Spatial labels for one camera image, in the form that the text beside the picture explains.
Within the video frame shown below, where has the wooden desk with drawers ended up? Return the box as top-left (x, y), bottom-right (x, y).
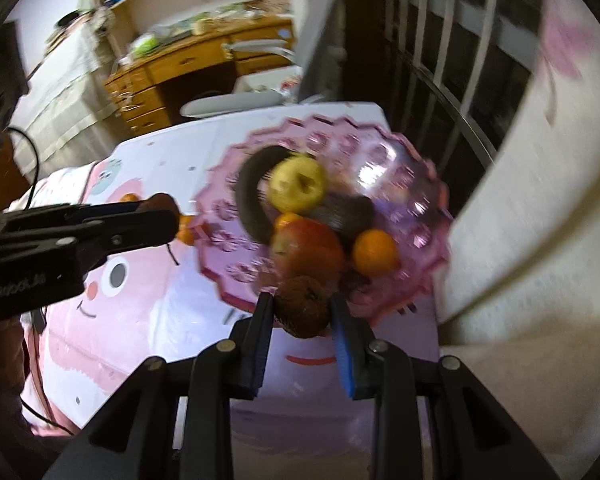
top-left (103, 15), bottom-right (297, 137)

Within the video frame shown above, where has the dark green avocado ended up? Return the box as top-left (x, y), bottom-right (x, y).
top-left (311, 195), bottom-right (376, 242)

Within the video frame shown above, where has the white box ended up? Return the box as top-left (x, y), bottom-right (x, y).
top-left (234, 65), bottom-right (304, 104)

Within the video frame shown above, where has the floral quilt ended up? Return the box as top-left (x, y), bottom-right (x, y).
top-left (7, 164), bottom-right (102, 211)

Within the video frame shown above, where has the pink plastic fruit bowl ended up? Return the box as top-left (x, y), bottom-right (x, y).
top-left (192, 115), bottom-right (454, 329)

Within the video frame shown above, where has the green tissue pack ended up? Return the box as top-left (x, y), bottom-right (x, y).
top-left (129, 33), bottom-right (159, 57)

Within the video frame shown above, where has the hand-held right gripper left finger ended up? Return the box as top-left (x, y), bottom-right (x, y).
top-left (45, 292), bottom-right (276, 480)

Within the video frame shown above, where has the white floral curtain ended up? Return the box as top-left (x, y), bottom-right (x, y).
top-left (431, 0), bottom-right (600, 480)

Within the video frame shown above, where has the dark overripe banana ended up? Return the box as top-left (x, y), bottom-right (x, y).
top-left (235, 145), bottom-right (294, 244)

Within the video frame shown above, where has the red apple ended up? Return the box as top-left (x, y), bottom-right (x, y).
top-left (270, 218), bottom-right (345, 287)

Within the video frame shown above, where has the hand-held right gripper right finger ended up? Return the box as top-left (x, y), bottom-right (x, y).
top-left (330, 292), bottom-right (561, 480)

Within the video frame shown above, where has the black cable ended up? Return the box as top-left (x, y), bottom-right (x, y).
top-left (7, 127), bottom-right (78, 435)

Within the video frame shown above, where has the pink blanket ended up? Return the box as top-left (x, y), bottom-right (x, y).
top-left (20, 310), bottom-right (83, 438)

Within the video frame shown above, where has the cartoon printed tablecloth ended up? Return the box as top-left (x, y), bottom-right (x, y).
top-left (30, 102), bottom-right (443, 442)

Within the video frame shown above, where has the lace-covered cabinet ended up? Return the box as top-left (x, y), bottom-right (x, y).
top-left (9, 22), bottom-right (117, 172)

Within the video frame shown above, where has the grey office chair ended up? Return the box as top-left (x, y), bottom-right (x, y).
top-left (179, 0), bottom-right (377, 121)

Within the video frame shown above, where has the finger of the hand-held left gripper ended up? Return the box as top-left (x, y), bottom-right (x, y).
top-left (7, 209), bottom-right (180, 272)
top-left (7, 201), bottom-right (147, 227)

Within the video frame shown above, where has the metal window grille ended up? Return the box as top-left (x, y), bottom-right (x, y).
top-left (375, 0), bottom-right (547, 212)

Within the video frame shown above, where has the yellow apple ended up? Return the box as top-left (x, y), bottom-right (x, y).
top-left (267, 156), bottom-right (328, 214)

